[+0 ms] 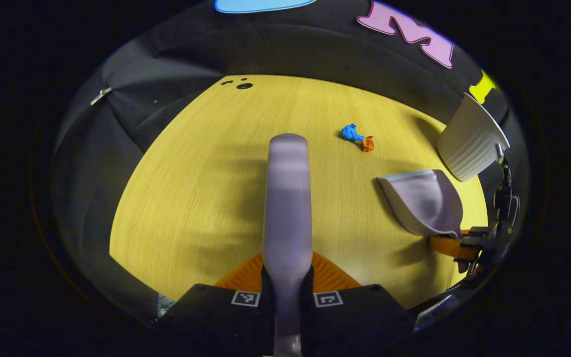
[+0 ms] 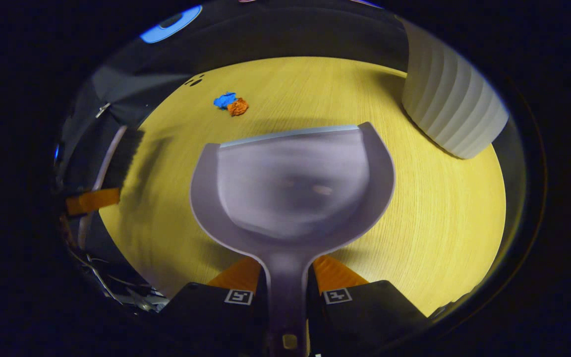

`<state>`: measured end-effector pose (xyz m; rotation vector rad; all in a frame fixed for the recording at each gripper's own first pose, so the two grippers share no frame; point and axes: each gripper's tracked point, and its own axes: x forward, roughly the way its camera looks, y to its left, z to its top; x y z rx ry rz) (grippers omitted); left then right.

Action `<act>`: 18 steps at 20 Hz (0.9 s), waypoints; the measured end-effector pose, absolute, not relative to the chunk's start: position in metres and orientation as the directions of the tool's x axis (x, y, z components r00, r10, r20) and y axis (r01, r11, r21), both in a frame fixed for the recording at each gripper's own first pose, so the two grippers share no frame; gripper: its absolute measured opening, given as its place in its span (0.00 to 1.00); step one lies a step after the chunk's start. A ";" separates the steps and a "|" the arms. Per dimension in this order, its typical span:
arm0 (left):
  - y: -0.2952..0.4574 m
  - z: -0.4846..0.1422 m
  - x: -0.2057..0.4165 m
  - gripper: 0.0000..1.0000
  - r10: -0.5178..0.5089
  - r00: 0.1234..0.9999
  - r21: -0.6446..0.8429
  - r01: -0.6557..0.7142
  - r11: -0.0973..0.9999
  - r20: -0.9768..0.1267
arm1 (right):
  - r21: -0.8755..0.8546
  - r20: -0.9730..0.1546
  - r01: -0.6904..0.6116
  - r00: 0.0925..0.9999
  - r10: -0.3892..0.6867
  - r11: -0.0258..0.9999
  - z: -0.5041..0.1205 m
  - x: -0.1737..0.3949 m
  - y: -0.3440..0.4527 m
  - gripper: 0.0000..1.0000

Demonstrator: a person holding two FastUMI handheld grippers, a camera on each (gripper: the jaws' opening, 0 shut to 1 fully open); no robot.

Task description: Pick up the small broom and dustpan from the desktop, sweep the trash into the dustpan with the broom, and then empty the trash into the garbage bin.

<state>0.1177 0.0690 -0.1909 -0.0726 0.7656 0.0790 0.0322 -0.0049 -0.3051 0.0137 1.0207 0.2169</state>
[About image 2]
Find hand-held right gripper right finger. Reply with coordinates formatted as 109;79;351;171
307;254;428;357

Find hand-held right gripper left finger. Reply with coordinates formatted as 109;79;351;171
159;255;270;357

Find small light grey dustpan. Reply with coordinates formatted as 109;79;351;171
189;121;396;357

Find blue paper scrap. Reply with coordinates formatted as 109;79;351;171
213;92;237;110

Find orange paper scrap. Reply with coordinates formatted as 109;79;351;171
228;97;250;117

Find white ribbed garbage bin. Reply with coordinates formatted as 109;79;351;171
400;17;511;160

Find yellow wooden desktop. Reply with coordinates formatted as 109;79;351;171
98;56;508;318

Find black backdrop cloth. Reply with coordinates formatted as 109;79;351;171
55;0;529;258

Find tangled cables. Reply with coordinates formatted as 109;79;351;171
65;245;170;314

